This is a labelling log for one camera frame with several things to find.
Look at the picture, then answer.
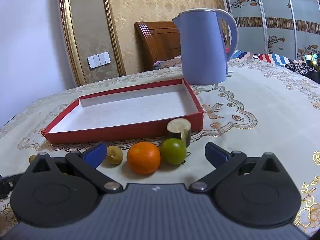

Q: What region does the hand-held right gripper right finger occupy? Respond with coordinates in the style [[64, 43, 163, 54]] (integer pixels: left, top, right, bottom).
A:
[[189, 142, 288, 193]]

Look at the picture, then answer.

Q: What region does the dark floral cloth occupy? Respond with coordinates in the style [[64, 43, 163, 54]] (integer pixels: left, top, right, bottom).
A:
[[285, 54, 320, 84]]

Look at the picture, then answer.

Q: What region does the gold wall moulding frame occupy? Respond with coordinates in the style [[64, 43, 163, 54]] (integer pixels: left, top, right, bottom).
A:
[[58, 0, 126, 87]]

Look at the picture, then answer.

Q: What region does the wooden bed headboard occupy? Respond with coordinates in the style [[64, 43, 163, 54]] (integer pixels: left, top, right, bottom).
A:
[[134, 21, 184, 75]]

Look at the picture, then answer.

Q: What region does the brown printed blanket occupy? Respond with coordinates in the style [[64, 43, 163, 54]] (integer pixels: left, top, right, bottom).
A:
[[153, 55, 183, 70]]

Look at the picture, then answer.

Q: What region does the white light switch panel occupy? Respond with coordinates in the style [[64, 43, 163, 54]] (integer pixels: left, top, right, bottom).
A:
[[87, 51, 111, 69]]

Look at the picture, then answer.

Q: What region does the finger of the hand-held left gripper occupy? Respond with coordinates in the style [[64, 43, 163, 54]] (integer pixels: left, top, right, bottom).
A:
[[0, 174, 24, 198]]

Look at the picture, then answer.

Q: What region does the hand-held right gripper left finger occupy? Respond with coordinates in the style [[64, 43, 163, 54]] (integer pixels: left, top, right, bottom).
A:
[[25, 142, 123, 194]]

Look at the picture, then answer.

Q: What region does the floral sliding door wardrobe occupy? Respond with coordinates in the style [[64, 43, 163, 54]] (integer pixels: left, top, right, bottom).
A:
[[221, 0, 320, 60]]

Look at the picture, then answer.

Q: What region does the green tomato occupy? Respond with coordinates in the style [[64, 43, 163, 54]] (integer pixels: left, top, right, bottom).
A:
[[160, 138, 187, 165]]

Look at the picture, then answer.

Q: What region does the colourful striped quilt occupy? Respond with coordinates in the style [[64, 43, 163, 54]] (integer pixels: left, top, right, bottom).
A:
[[231, 50, 300, 67]]

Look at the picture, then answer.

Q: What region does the dark sugarcane piece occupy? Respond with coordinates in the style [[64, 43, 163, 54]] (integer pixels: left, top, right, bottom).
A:
[[167, 118, 191, 147]]

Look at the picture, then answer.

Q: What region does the blue electric kettle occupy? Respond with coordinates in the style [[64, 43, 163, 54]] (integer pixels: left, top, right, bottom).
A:
[[172, 8, 239, 85]]

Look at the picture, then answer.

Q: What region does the red cardboard box tray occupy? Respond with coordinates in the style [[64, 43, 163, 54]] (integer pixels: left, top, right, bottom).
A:
[[41, 78, 204, 144]]

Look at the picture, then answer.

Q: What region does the orange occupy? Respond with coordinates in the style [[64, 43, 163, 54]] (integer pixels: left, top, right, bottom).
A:
[[127, 142, 161, 175]]

